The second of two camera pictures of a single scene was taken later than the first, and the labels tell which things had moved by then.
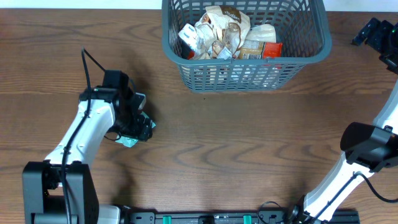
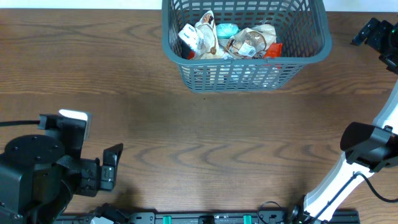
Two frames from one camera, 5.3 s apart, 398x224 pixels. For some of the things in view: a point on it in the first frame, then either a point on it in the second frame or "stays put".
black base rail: (294, 216) stays put
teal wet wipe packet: (131, 142) → (226, 30)
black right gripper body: (369, 34) stays put
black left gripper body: (132, 123) → (89, 177)
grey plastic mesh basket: (302, 26) stays put
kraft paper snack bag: (221, 30) → (250, 43)
